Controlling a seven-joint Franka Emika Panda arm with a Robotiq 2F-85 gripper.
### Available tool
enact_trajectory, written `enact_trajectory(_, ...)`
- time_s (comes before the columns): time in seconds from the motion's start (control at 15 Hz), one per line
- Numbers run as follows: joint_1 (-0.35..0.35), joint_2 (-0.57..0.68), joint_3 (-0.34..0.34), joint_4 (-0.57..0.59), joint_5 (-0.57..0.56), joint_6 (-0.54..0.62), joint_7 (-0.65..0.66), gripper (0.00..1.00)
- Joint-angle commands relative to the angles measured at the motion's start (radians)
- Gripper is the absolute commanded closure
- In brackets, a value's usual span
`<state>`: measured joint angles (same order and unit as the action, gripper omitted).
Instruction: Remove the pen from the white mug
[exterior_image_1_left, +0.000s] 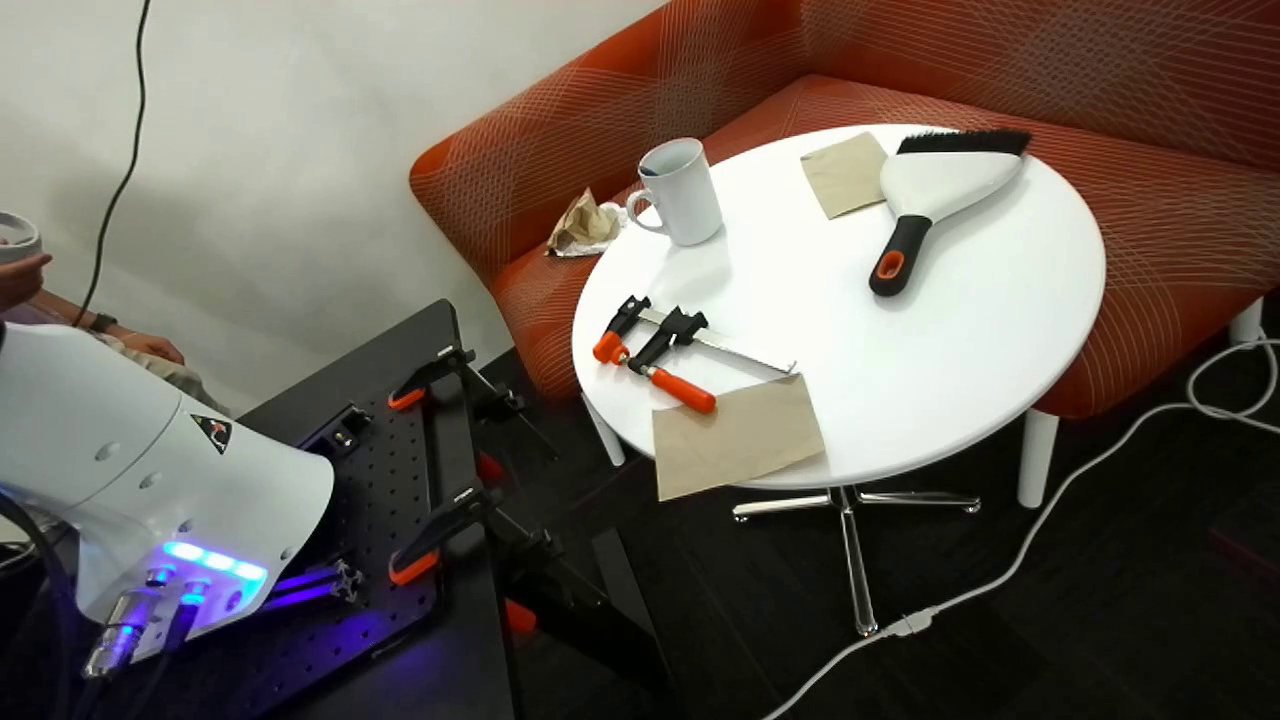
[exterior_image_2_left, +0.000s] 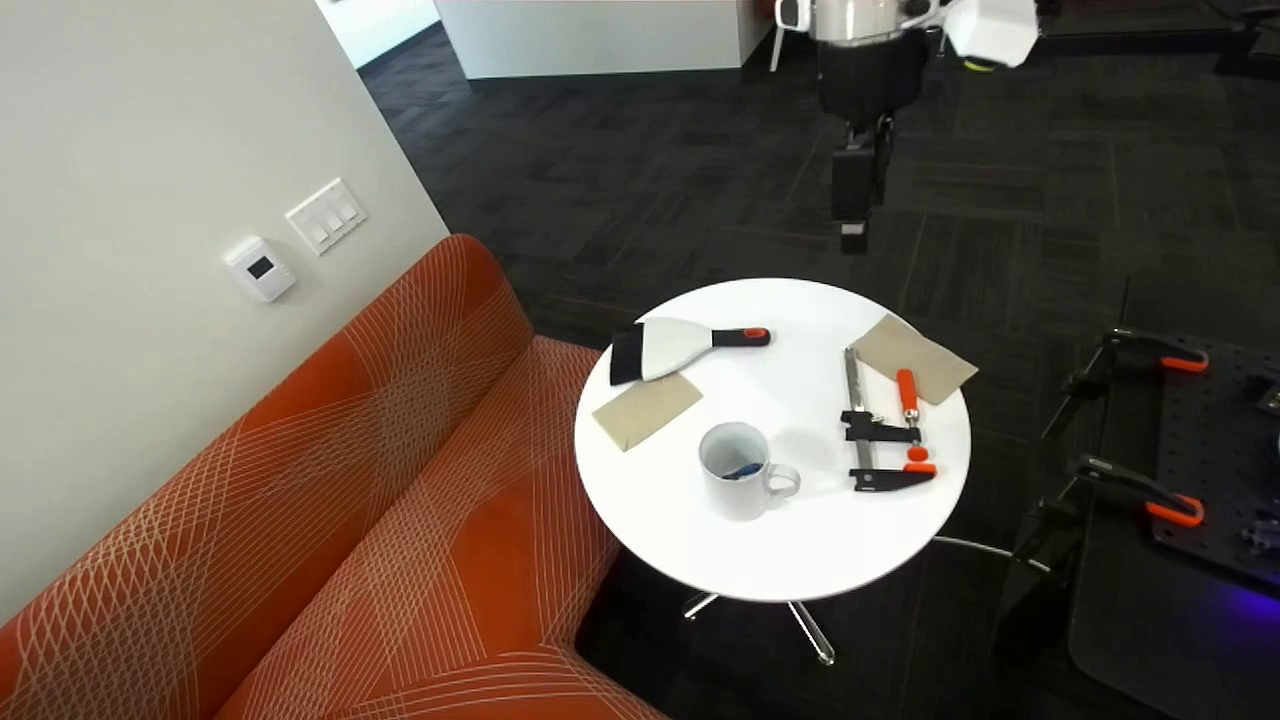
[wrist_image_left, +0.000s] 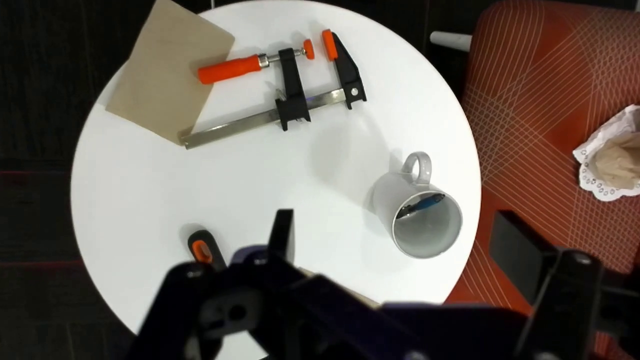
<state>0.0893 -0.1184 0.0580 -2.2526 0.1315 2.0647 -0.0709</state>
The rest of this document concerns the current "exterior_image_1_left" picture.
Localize bystander person hand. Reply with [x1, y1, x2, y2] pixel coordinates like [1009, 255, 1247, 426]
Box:
[101, 319, 187, 367]

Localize bare person forearm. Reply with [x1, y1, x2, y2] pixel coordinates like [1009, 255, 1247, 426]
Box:
[0, 283, 97, 334]

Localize white ceramic mug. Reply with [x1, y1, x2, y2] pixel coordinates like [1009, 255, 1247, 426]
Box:
[620, 132, 728, 252]

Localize black orange spring clamp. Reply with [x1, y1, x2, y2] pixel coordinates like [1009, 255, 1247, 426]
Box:
[385, 340, 528, 418]
[385, 480, 556, 593]

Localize crumpled paper wrapper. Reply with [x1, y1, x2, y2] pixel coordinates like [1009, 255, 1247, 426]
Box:
[542, 188, 627, 261]

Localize brown cardboard sheet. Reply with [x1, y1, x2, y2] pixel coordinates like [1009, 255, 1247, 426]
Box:
[647, 370, 831, 509]

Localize white round table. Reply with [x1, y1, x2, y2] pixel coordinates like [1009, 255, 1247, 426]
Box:
[567, 120, 1110, 641]

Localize orange patterned sofa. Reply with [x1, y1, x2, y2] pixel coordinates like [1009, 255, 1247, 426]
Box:
[405, 0, 1280, 510]

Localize thin black wall cable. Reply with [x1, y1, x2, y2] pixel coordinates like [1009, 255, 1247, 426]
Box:
[70, 0, 157, 330]

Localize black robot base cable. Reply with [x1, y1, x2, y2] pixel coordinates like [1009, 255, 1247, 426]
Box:
[0, 493, 74, 720]

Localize short orange handled bar clamp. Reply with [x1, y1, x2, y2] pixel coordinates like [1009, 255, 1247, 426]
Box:
[587, 292, 655, 370]

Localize long orange handled bar clamp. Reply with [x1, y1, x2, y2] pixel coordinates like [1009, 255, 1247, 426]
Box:
[625, 303, 804, 418]

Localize white power cable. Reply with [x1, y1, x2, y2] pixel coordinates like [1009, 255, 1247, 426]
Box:
[761, 330, 1280, 720]

